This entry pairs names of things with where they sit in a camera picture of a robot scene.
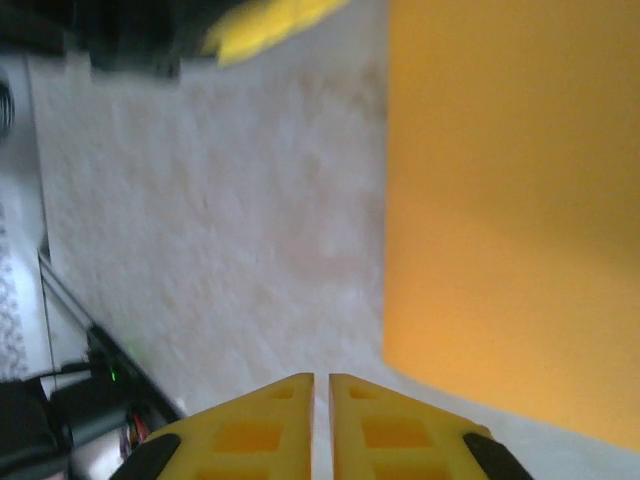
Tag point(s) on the aluminium side rail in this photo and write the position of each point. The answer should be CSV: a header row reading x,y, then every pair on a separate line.
x,y
37,160

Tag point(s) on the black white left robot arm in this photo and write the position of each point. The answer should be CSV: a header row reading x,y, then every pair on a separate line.
x,y
30,435

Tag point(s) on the circuit board with green light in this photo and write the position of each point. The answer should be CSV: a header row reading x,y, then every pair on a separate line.
x,y
115,365

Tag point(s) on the orange square paper sheet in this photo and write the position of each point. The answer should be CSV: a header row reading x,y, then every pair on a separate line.
x,y
515,200

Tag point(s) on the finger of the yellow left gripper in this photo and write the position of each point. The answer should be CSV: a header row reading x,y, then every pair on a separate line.
x,y
270,25

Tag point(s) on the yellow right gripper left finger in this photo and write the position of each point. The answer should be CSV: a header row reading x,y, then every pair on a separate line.
x,y
250,435

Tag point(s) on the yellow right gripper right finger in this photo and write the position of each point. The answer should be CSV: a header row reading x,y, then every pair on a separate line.
x,y
395,435

